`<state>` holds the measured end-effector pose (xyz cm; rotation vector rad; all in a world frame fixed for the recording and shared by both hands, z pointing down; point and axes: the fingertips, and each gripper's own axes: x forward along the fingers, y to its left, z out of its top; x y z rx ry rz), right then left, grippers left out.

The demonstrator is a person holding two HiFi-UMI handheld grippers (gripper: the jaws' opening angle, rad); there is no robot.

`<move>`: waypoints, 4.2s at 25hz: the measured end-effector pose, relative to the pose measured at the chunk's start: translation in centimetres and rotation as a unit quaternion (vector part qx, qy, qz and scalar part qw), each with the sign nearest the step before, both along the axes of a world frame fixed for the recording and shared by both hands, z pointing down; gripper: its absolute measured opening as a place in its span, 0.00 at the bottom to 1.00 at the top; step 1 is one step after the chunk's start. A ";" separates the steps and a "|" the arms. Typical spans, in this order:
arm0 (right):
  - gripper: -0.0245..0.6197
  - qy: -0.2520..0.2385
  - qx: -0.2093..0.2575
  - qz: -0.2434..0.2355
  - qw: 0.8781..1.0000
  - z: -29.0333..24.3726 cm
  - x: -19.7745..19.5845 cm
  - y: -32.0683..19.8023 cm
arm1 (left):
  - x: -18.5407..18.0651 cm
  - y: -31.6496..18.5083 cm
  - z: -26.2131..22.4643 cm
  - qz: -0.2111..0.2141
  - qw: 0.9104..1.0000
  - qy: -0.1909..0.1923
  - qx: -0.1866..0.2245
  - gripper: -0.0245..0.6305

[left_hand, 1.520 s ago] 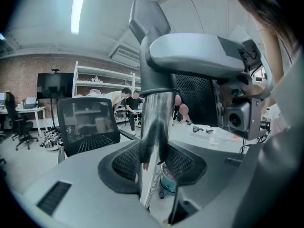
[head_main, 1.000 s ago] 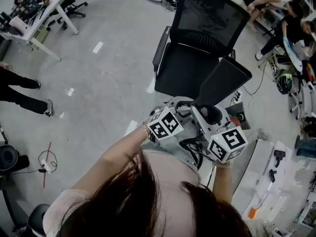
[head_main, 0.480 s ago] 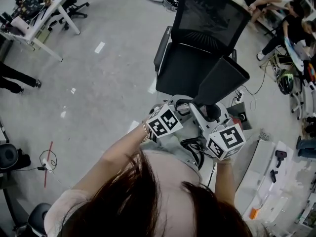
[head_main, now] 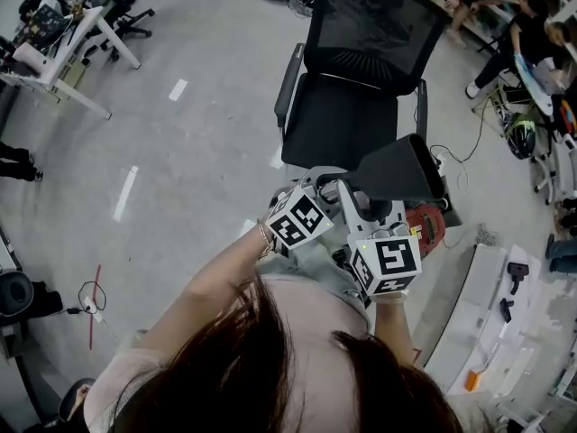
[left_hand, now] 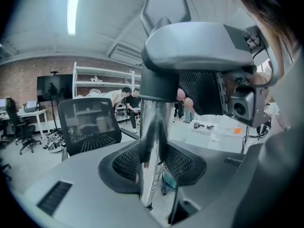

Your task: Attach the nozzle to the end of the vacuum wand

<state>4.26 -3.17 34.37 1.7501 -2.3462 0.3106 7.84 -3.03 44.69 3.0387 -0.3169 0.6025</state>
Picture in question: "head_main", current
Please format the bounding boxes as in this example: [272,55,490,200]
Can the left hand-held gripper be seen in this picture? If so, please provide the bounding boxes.
[264,165,348,251]

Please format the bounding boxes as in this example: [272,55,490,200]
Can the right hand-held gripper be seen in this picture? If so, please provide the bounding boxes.
[336,179,424,297]

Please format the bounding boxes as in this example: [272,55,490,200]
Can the black vacuum nozzle attachment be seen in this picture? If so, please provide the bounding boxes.
[349,133,445,223]

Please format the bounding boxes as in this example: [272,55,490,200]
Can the person's right forearm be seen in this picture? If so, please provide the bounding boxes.
[369,293,416,372]

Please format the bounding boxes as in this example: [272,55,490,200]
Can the person's left forearm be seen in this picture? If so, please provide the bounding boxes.
[134,223,279,360]

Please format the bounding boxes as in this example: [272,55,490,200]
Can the red vacuum cleaner canister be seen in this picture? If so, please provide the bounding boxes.
[404,203,447,256]

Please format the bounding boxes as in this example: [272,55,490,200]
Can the black mesh office chair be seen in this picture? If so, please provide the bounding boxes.
[273,0,450,170]

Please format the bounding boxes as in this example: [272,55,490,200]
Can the person's light blue jeans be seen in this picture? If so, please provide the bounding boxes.
[259,236,369,328]

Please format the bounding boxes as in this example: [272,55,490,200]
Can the dark grey fabric bag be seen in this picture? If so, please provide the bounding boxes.
[432,173,463,229]

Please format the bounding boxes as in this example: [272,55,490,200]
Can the white power strip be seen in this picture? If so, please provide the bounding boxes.
[430,149,450,175]

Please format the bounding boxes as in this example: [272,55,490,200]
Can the pale bangle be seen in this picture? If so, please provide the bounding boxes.
[371,291,409,307]

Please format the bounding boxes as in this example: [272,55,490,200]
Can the person's pink shirt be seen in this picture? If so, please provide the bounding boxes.
[83,275,375,433]

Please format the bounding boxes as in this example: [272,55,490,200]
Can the white worktable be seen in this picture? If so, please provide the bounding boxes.
[423,244,577,399]

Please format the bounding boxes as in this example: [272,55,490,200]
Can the large black brush head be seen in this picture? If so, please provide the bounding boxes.
[507,262,532,296]

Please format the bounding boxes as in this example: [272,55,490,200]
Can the black green helmet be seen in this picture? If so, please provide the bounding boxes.
[504,113,537,161]

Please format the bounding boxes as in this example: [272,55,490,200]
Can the white office chair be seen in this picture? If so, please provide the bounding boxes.
[531,133,577,207]

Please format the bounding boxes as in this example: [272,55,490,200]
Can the small orange box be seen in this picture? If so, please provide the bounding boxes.
[463,368,483,394]

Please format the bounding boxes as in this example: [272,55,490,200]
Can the small round table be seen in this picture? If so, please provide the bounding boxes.
[513,51,558,117]

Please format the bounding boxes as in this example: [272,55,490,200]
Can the colourful plush toy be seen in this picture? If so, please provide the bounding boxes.
[558,98,577,135]

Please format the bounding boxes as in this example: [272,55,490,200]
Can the white floor socket block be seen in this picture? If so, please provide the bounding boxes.
[83,301,108,325]

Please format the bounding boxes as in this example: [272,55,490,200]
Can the white office desk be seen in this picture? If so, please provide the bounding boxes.
[0,5,143,121]

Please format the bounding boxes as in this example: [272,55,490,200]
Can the grey rounded machine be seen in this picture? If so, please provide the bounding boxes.
[57,376,98,426]

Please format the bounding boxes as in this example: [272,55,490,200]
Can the thin gold bracelet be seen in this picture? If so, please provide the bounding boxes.
[255,216,277,261]

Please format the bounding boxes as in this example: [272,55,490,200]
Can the white cable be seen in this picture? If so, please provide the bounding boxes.
[457,164,474,196]

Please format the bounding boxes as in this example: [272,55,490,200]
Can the grey cord bundle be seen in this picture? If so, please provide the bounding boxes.
[474,222,502,246]

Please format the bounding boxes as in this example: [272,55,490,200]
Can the black power cable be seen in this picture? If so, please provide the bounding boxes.
[66,280,108,316]

